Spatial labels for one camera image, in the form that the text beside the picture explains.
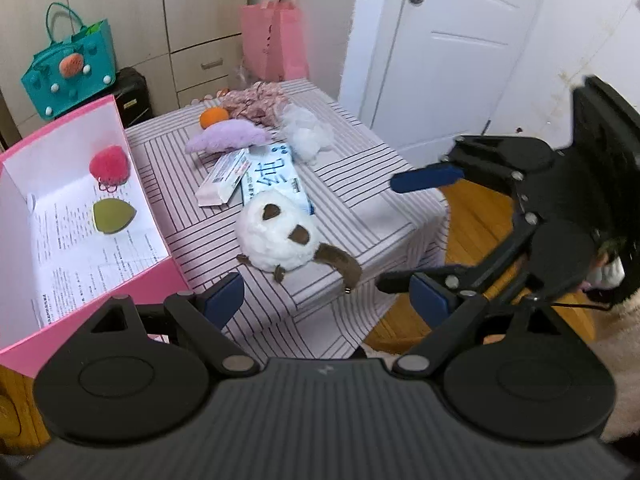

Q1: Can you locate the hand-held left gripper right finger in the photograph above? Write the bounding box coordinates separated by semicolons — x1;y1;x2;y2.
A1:
392;273;563;377

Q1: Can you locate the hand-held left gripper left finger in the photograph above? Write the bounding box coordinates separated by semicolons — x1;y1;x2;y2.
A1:
90;271;261;377

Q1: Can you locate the printed paper sheet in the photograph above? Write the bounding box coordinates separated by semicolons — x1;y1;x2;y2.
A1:
29;179;169;329

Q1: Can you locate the pink cardboard box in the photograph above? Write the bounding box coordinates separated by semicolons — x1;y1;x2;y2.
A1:
0;95;193;378

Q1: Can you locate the purple plush pouch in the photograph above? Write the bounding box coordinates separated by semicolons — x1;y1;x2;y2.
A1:
184;118;274;155

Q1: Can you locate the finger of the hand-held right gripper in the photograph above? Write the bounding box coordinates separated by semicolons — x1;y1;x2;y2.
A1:
390;134;531;196
375;209;545;296

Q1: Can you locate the blue white tissue pack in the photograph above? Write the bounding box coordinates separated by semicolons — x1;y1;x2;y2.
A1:
240;142;317;217

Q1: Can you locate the beige wardrobe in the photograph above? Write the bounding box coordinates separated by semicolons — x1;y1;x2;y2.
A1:
0;0;251;133

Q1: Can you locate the striped tablecloth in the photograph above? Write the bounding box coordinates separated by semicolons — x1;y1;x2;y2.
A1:
122;78;451;361

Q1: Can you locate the white door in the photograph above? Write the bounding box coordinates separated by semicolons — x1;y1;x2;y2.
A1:
359;0;557;137

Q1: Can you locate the pink paper gift bag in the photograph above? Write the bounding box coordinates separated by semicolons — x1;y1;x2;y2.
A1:
238;2;310;83

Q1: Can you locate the person's fuzzy beige clothing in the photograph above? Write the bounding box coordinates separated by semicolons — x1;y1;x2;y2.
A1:
585;305;640;443

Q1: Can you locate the black hard case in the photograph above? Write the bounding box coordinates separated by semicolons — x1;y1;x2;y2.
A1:
112;66;154;129

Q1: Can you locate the white toothpaste box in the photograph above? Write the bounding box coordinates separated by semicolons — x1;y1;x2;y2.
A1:
195;147;251;207

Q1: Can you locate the person's right forearm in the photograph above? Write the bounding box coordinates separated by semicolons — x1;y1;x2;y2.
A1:
582;252;640;311

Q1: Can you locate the red fluffy pompom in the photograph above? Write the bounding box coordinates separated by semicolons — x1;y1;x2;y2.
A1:
89;145;132;192

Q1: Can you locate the white brown plush toy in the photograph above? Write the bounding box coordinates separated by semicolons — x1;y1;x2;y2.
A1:
235;191;364;295

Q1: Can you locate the green teardrop sponge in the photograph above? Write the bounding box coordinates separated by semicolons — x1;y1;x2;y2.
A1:
92;198;139;235

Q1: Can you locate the teal felt tote bag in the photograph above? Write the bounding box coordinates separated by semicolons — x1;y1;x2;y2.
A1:
20;2;119;121

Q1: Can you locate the clear plastic bag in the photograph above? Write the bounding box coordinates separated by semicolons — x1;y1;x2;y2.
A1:
230;59;252;89

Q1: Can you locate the pink floral cloth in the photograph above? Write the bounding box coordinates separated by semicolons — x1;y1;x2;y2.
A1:
220;81;292;127

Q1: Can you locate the orange round sponge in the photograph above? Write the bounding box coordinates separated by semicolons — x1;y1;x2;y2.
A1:
199;107;230;129

